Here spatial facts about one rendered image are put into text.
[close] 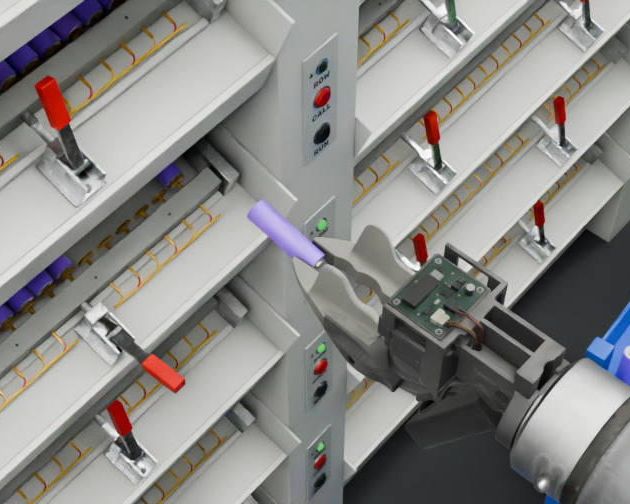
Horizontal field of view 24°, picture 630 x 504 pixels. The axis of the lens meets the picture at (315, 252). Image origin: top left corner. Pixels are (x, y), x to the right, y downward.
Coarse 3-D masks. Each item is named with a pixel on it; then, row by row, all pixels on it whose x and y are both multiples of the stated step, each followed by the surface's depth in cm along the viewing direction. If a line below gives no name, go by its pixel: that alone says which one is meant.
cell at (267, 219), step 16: (256, 208) 107; (272, 208) 107; (256, 224) 107; (272, 224) 107; (288, 224) 107; (272, 240) 107; (288, 240) 106; (304, 240) 107; (304, 256) 106; (320, 256) 106
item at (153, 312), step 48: (240, 144) 117; (144, 192) 119; (240, 192) 121; (288, 192) 117; (96, 240) 116; (240, 240) 120; (144, 288) 116; (192, 288) 117; (0, 336) 111; (144, 336) 114; (48, 384) 111; (96, 384) 112; (0, 432) 108; (48, 432) 109; (0, 480) 107
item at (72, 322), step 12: (216, 192) 120; (204, 204) 119; (192, 216) 119; (180, 228) 118; (156, 252) 117; (144, 264) 116; (120, 276) 115; (108, 288) 114; (96, 300) 114; (72, 324) 112; (60, 336) 112; (36, 348) 111; (48, 348) 112; (24, 360) 110; (12, 372) 110; (0, 384) 109
